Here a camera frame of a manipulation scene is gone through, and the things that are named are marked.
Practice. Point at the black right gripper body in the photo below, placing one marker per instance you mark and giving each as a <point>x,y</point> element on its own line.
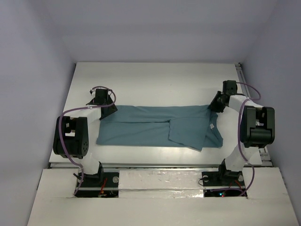
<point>223,93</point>

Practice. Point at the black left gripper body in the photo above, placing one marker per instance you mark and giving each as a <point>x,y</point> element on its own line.
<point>108,110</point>

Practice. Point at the teal blue t-shirt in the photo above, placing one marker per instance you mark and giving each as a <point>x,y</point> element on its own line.
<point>174,126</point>

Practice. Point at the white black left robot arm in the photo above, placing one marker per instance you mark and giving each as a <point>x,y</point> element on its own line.
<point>71,140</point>

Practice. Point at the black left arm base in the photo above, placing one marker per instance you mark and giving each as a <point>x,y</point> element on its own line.
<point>103,184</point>

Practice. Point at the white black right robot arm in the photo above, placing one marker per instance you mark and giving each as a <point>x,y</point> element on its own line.
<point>234,161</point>

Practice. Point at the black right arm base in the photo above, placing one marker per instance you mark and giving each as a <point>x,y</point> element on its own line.
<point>222,183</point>

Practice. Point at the white foam front panel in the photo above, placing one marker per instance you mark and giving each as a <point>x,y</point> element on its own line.
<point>160,184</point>

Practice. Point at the aluminium front table rail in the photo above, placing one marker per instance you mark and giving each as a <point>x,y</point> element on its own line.
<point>135,166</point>

